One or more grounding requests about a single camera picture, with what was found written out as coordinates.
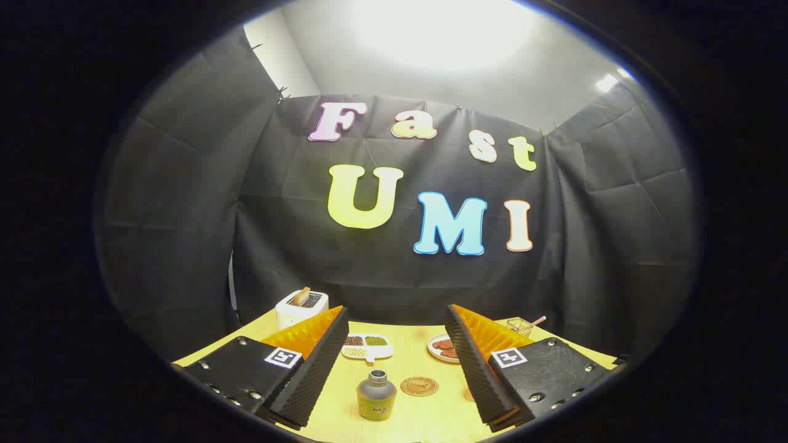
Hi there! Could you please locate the ceiling light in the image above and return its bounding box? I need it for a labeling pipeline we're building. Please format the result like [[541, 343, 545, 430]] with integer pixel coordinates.
[[595, 66, 635, 93]]

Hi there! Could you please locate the white round plate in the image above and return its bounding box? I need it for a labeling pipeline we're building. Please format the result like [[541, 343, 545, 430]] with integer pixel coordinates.
[[427, 333, 462, 364]]

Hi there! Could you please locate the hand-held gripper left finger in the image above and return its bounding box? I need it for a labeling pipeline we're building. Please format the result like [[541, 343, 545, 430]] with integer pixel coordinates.
[[171, 306, 350, 430]]

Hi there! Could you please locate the white toaster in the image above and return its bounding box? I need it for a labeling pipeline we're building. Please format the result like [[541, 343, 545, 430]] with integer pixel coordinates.
[[275, 289, 329, 331]]

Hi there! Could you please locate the silver green juice bottle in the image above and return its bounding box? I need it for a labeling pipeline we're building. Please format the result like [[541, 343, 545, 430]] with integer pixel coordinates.
[[356, 369, 397, 421]]

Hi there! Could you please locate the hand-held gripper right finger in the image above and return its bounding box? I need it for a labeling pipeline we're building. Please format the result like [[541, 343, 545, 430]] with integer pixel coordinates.
[[444, 304, 629, 433]]

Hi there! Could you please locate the round cork coaster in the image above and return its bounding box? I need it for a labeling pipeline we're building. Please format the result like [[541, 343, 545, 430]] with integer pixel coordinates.
[[400, 377, 440, 397]]

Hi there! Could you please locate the white divided bean dish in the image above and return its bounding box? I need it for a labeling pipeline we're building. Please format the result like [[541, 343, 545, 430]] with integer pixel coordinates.
[[342, 334, 394, 364]]

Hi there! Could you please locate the wooden table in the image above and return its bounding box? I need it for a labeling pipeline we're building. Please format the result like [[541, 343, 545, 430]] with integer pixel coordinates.
[[172, 308, 619, 443]]

